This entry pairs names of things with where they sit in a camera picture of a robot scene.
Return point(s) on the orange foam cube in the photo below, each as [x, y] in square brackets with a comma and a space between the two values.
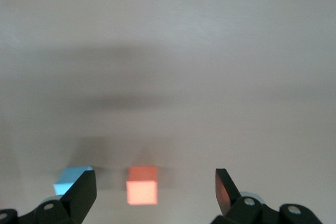
[141, 190]

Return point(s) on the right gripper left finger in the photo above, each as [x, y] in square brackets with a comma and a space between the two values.
[78, 197]

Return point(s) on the blue foam cube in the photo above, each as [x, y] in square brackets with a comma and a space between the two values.
[68, 179]

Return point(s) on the brown table mat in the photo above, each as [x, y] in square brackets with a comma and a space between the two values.
[168, 51]

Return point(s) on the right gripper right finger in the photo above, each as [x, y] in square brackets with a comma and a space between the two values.
[228, 197]

